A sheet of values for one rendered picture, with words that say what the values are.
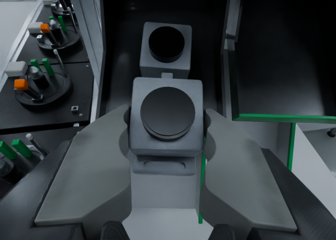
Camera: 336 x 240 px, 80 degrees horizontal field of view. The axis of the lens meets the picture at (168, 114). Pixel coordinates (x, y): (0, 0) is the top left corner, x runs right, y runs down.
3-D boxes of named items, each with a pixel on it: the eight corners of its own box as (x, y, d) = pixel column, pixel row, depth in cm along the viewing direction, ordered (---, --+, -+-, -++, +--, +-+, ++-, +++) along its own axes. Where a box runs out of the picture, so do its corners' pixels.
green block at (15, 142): (31, 157, 41) (18, 144, 37) (24, 157, 41) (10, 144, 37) (32, 151, 42) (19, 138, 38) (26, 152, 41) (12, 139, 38)
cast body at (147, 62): (182, 105, 23) (192, 78, 16) (143, 102, 22) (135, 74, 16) (185, 39, 25) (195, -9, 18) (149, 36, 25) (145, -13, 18)
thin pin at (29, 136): (50, 159, 41) (30, 136, 34) (46, 160, 41) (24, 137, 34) (51, 156, 41) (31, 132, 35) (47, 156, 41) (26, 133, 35)
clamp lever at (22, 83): (41, 100, 50) (23, 87, 43) (32, 101, 50) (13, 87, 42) (41, 87, 51) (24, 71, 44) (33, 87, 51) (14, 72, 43)
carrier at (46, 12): (98, 28, 82) (91, -5, 72) (35, 31, 79) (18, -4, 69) (101, 3, 97) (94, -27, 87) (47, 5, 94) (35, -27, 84)
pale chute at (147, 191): (197, 207, 36) (202, 223, 32) (124, 206, 36) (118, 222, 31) (205, 48, 34) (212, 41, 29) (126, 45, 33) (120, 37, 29)
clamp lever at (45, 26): (58, 45, 65) (47, 28, 58) (51, 45, 65) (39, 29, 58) (58, 36, 66) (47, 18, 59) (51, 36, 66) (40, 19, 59)
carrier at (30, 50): (95, 66, 67) (85, 29, 57) (16, 71, 63) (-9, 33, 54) (98, 29, 82) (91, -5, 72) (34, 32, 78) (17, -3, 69)
